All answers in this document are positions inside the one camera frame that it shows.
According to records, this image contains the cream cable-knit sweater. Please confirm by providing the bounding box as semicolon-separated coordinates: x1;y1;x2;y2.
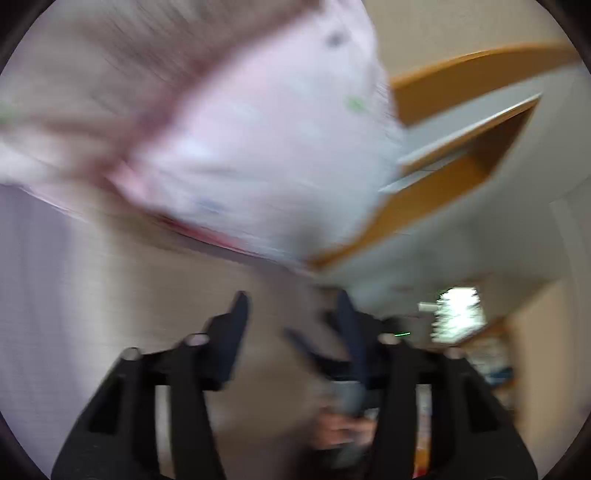
70;216;341;479

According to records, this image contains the right hand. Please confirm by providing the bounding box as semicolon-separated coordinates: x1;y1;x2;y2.
311;407;377;450

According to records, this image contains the pink floral pillow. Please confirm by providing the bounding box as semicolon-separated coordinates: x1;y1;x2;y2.
1;1;403;264

